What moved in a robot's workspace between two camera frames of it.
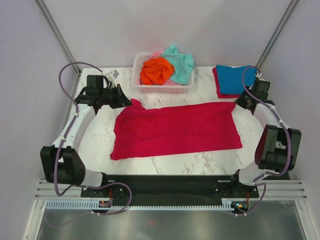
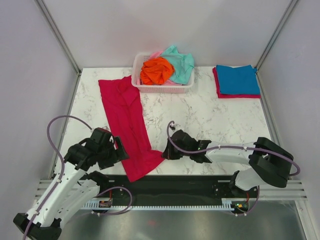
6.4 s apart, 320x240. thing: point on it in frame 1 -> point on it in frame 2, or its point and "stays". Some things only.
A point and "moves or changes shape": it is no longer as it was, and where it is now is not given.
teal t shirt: [183, 64] stays
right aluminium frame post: [291, 6] stays
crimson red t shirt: [137, 130] moves or changes shape
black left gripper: [121, 100] -> [118, 155]
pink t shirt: [155, 55] stays
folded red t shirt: [222, 95] stays
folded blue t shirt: [231, 79] stays
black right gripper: [239, 101] -> [168, 153]
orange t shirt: [156, 71] stays
